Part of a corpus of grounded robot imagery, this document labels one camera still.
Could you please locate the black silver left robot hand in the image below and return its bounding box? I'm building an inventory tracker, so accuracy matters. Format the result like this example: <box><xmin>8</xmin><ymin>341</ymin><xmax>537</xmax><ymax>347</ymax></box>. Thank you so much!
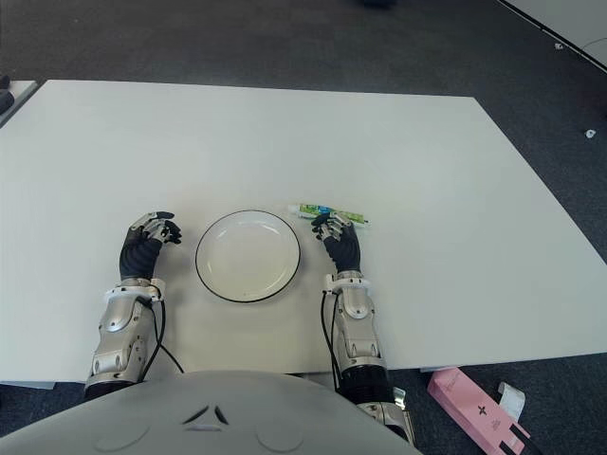
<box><xmin>118</xmin><ymin>210</ymin><xmax>184</xmax><ymax>282</ymax></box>

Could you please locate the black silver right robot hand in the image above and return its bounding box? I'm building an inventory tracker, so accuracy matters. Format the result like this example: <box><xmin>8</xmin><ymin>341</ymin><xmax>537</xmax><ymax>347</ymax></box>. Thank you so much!
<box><xmin>311</xmin><ymin>212</ymin><xmax>363</xmax><ymax>276</ymax></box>

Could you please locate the green white toothpaste tube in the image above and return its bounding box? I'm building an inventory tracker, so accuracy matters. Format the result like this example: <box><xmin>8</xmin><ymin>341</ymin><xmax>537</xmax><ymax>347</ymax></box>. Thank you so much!
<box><xmin>288</xmin><ymin>202</ymin><xmax>373</xmax><ymax>229</ymax></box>

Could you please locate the white plate black rim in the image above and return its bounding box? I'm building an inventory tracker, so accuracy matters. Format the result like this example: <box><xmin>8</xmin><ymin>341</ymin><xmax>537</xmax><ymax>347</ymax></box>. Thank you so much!
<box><xmin>194</xmin><ymin>209</ymin><xmax>304</xmax><ymax>303</ymax></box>

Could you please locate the grey robot torso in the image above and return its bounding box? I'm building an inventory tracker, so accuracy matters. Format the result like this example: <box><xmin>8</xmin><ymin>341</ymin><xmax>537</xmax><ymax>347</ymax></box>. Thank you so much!
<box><xmin>0</xmin><ymin>371</ymin><xmax>424</xmax><ymax>455</ymax></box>

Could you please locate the pink cardboard box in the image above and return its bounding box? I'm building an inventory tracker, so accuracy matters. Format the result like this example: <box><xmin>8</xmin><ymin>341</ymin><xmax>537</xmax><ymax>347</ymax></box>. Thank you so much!
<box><xmin>427</xmin><ymin>366</ymin><xmax>533</xmax><ymax>455</ymax></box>

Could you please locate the light grey side table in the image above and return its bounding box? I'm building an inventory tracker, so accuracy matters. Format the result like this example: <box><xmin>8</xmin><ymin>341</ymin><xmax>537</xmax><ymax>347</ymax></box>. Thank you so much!
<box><xmin>0</xmin><ymin>80</ymin><xmax>39</xmax><ymax>129</ymax></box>

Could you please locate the white paper tag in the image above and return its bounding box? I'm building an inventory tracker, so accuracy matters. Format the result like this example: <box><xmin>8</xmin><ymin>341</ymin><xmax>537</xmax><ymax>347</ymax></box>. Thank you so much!
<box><xmin>496</xmin><ymin>380</ymin><xmax>527</xmax><ymax>424</ymax></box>

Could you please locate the white neighbouring desk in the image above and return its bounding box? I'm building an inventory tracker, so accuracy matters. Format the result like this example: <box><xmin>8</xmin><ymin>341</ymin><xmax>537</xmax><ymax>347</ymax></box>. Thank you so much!
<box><xmin>496</xmin><ymin>0</ymin><xmax>607</xmax><ymax>74</ymax></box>

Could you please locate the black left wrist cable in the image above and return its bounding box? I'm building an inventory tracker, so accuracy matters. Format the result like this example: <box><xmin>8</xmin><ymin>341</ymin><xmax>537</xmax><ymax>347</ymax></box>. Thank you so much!
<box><xmin>136</xmin><ymin>294</ymin><xmax>185</xmax><ymax>374</ymax></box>

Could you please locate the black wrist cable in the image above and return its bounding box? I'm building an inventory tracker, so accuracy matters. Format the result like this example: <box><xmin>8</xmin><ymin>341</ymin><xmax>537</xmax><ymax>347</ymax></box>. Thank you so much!
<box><xmin>321</xmin><ymin>288</ymin><xmax>343</xmax><ymax>391</ymax></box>
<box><xmin>136</xmin><ymin>294</ymin><xmax>185</xmax><ymax>374</ymax></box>

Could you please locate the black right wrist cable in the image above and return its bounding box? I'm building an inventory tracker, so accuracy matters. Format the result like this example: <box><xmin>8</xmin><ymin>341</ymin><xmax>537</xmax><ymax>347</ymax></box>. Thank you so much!
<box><xmin>321</xmin><ymin>288</ymin><xmax>343</xmax><ymax>391</ymax></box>

